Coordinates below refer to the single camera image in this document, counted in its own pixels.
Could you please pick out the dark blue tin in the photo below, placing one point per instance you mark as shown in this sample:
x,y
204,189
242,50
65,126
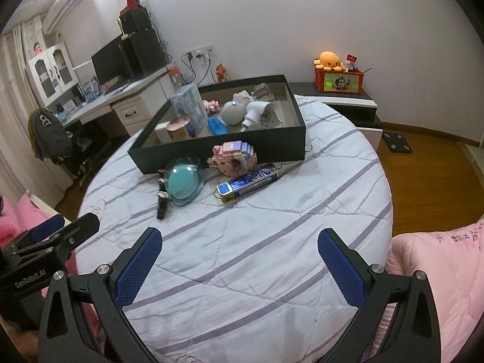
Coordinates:
x,y
245,183

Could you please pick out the black computer tower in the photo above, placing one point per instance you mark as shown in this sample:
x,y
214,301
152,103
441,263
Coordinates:
x,y
145,53

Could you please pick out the orange storage crate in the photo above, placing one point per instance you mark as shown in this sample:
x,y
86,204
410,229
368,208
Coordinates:
x,y
340,82

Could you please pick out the white mini dryer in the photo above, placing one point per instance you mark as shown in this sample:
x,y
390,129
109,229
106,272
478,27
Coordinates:
x,y
257,111

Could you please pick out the bottle with orange cap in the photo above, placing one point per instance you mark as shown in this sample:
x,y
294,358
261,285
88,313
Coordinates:
x,y
176,77

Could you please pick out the black keyboard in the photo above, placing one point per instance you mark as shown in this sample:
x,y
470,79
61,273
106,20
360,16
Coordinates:
x,y
117,87

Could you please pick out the clear plastic case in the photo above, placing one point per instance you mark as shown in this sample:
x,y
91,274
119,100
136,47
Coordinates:
x,y
187,106

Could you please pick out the anatomy figure model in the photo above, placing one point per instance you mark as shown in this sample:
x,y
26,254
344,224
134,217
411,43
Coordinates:
x,y
222,72

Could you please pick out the white air conditioner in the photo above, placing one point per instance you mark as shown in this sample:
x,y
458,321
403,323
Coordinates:
x,y
62,5

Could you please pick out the red and white carton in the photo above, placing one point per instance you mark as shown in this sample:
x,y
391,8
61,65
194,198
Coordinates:
x,y
351,62

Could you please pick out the black office chair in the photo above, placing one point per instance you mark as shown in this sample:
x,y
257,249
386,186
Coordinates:
x,y
87,147

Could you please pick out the small white box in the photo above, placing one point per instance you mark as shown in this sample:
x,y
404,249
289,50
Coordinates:
x,y
162,132

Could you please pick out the clear glass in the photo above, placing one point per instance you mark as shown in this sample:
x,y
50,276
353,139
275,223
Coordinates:
x,y
262,91

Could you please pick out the white rabbit figure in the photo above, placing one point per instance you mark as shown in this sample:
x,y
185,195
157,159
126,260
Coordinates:
x,y
244,96

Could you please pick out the white glass-door cabinet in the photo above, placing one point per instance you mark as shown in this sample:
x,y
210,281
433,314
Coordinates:
x,y
49,51

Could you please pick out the pink floral blanket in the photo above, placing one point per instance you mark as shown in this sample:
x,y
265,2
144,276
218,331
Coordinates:
x,y
446,272

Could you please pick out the beige curtain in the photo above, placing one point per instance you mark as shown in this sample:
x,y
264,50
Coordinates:
x,y
15,102

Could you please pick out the small pink cubes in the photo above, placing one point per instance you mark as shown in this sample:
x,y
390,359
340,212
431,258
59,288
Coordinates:
x,y
211,106

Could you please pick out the bright blue case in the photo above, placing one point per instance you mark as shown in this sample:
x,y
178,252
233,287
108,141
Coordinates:
x,y
217,125

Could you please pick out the red box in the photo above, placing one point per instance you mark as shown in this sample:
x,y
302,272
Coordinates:
x,y
130,3

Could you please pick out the black wristwatch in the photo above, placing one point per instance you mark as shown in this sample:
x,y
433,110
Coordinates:
x,y
162,204

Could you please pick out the blue and white box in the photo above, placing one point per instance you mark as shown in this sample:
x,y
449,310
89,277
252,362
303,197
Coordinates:
x,y
90,90

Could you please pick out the black computer monitor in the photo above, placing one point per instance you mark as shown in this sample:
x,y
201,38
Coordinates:
x,y
111,64

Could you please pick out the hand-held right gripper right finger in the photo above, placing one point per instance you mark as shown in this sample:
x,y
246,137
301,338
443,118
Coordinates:
x,y
340,268

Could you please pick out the rose gold lid jar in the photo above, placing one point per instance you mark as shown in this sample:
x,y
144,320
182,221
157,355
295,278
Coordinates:
x,y
177,128

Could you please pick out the pink bed sheet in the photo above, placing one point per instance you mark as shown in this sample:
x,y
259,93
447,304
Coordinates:
x,y
26,211

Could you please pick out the white sphere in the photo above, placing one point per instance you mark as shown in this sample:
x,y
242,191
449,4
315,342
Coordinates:
x,y
231,113

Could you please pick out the black tray box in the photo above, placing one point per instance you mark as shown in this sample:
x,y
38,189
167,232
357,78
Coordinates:
x,y
264,145

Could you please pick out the white desk drawer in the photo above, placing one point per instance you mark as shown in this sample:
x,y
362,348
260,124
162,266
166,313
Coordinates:
x,y
128,106

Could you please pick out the pink block figure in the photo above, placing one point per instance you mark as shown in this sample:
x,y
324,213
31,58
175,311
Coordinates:
x,y
234,157

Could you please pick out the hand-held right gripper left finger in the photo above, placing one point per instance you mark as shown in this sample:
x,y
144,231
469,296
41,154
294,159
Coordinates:
x,y
138,268

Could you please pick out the orange octopus plush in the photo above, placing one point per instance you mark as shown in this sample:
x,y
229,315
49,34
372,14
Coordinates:
x,y
328,59

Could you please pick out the teal sponge in clear dome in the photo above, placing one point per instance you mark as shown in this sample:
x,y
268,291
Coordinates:
x,y
181,183

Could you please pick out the white wall socket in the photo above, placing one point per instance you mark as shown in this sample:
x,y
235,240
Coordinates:
x,y
200,51

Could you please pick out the small blue object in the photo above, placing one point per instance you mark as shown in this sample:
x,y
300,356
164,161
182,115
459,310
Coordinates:
x,y
191,129

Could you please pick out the white desk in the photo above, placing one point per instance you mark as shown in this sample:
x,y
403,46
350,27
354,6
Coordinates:
x,y
102,100

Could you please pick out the black speaker box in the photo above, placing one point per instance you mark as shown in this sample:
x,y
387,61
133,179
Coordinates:
x,y
136,20

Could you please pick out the small pink doll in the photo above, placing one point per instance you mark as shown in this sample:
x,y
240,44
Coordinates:
x,y
37,49

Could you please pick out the grey skull print jacket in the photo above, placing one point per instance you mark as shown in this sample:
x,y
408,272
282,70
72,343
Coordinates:
x,y
45,136

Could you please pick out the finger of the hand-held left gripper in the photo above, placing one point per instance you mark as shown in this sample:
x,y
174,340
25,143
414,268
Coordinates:
x,y
83,225
45,227

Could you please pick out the black bathroom scale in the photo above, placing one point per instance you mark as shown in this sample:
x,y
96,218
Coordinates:
x,y
396,143

